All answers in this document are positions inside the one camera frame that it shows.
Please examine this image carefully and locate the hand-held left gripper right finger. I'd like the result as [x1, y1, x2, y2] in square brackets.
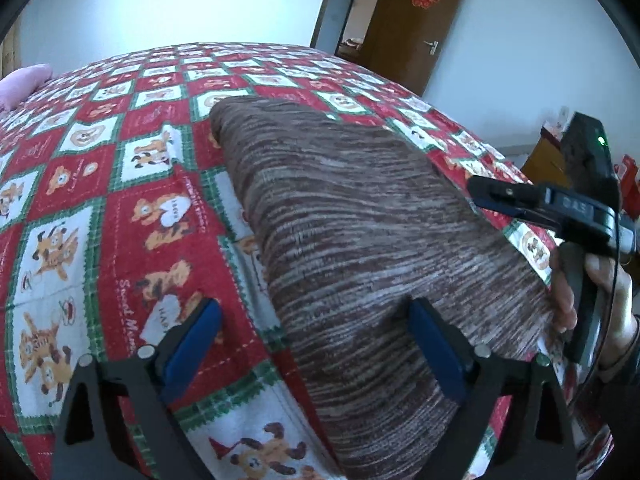
[407, 296, 579, 480]

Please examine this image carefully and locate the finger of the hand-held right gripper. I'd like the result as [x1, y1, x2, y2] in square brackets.
[467, 174, 552, 227]

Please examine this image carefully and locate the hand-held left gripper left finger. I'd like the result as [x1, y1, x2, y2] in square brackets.
[52, 297, 224, 480]

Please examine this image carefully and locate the brown striped knit garment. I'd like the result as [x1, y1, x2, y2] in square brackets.
[209, 96, 559, 480]

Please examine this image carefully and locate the person's right forearm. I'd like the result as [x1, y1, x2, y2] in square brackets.
[596, 314, 640, 373]

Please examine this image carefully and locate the person's right hand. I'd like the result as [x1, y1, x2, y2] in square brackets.
[548, 246, 637, 367]

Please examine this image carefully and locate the wooden cabinet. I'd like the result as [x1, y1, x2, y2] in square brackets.
[520, 136, 569, 187]

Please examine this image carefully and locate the red bag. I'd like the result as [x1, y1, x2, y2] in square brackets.
[616, 154, 640, 222]

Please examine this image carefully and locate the brown wooden door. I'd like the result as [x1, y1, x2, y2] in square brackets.
[366, 0, 472, 97]

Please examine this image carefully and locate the red checkered printed bedsheet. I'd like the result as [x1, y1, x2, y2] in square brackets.
[0, 42, 617, 480]

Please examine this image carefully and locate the pink pillow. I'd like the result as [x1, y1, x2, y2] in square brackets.
[0, 63, 54, 112]

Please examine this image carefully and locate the black cable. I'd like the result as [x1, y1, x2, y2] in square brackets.
[569, 212, 628, 403]

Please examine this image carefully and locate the door frame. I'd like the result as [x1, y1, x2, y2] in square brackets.
[309, 0, 392, 61]

